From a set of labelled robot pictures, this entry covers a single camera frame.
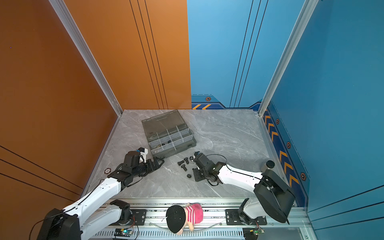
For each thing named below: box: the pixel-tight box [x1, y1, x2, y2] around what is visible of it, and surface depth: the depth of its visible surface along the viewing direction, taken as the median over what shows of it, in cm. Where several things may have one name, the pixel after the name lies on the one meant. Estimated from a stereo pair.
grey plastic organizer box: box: [141, 109, 197, 159], surface depth 104 cm
